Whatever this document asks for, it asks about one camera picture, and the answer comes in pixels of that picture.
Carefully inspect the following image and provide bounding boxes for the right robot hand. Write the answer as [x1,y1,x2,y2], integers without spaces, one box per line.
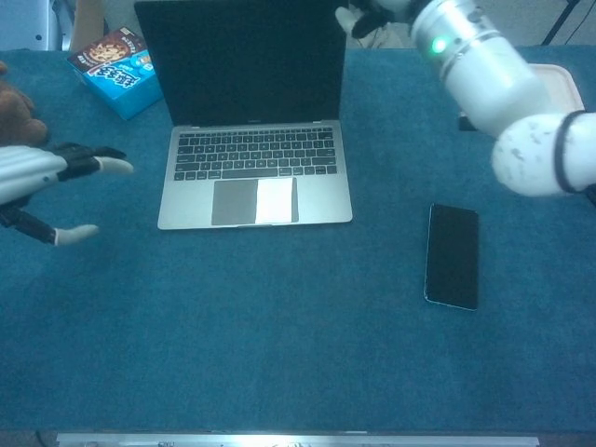
[334,0,432,39]

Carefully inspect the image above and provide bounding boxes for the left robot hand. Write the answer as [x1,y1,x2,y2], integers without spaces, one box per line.
[0,142,135,248]

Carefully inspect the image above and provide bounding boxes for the silver laptop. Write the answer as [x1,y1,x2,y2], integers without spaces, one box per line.
[133,0,354,231]

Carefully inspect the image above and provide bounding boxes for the person in beige clothes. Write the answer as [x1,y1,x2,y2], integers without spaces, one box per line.
[346,21,416,49]

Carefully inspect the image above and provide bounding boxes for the brown plush toy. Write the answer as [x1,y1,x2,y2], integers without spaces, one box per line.
[0,60,49,150]

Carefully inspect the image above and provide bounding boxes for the blue cookie box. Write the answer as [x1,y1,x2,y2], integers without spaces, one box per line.
[67,26,165,122]

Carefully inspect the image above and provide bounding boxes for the grey metal panel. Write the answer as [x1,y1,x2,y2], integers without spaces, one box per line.
[0,0,64,51]

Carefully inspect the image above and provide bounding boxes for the brown cardboard box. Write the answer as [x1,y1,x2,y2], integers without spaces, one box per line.
[69,0,107,52]

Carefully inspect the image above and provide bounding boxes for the black tripod leg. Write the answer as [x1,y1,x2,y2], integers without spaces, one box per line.
[541,0,581,47]

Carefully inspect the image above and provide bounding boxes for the beige lidded food container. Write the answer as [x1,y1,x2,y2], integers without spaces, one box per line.
[530,63,584,113]

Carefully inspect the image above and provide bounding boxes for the black smartphone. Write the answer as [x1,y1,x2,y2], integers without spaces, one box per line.
[423,202,481,312]

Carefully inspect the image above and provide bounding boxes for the teal table cloth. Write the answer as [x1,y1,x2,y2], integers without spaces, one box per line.
[0,45,596,432]

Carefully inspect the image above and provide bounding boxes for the aluminium rail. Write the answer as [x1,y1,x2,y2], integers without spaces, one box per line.
[55,432,540,447]

